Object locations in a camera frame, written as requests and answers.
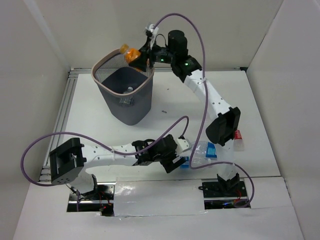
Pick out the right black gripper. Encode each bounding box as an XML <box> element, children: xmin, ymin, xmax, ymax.
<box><xmin>129</xmin><ymin>37</ymin><xmax>176</xmax><ymax>72</ymax></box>

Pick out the orange juice bottle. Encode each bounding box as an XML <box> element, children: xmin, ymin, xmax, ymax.
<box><xmin>119</xmin><ymin>44</ymin><xmax>141</xmax><ymax>64</ymax></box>

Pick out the clear bottle white cap blue label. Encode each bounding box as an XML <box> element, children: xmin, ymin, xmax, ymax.
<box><xmin>179</xmin><ymin>156</ymin><xmax>216</xmax><ymax>169</ymax></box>

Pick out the clear bottle green label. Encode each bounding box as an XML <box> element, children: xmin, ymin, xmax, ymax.
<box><xmin>119</xmin><ymin>86</ymin><xmax>134</xmax><ymax>106</ymax></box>

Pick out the clear bottle red label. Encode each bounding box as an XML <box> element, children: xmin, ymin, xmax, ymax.
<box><xmin>233</xmin><ymin>129</ymin><xmax>245</xmax><ymax>152</ymax></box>

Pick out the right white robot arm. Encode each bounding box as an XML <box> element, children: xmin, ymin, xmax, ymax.
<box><xmin>128</xmin><ymin>27</ymin><xmax>241</xmax><ymax>196</ymax></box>

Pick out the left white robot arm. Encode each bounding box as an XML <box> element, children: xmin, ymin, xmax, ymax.
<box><xmin>49</xmin><ymin>134</ymin><xmax>192</xmax><ymax>200</ymax></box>

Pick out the grey mesh waste bin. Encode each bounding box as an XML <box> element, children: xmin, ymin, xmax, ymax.
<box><xmin>91</xmin><ymin>49</ymin><xmax>155</xmax><ymax>126</ymax></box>

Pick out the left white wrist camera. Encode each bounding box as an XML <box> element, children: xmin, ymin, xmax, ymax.
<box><xmin>175</xmin><ymin>138</ymin><xmax>192</xmax><ymax>155</ymax></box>

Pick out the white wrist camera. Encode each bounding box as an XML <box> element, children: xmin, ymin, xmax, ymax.
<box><xmin>175</xmin><ymin>138</ymin><xmax>192</xmax><ymax>155</ymax></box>
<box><xmin>144</xmin><ymin>23</ymin><xmax>159</xmax><ymax>39</ymax></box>

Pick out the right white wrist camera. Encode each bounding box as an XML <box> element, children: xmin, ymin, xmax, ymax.
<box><xmin>144</xmin><ymin>23</ymin><xmax>159</xmax><ymax>39</ymax></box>

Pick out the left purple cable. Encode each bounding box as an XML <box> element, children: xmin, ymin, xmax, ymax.
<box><xmin>20</xmin><ymin>116</ymin><xmax>190</xmax><ymax>187</ymax></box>

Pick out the purple cable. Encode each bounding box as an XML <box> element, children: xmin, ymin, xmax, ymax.
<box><xmin>20</xmin><ymin>116</ymin><xmax>190</xmax><ymax>187</ymax></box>
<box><xmin>152</xmin><ymin>13</ymin><xmax>256</xmax><ymax>209</ymax></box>

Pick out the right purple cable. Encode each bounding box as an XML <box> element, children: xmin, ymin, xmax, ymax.
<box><xmin>152</xmin><ymin>13</ymin><xmax>256</xmax><ymax>209</ymax></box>

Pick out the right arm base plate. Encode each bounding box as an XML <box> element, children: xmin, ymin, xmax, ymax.
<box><xmin>198</xmin><ymin>180</ymin><xmax>250</xmax><ymax>210</ymax></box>

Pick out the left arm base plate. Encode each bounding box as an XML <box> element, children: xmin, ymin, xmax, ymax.
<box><xmin>66</xmin><ymin>182</ymin><xmax>116</xmax><ymax>217</ymax></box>

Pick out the aluminium frame rail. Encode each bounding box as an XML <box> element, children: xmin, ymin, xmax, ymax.
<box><xmin>38</xmin><ymin>70</ymin><xmax>79</xmax><ymax>184</ymax></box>

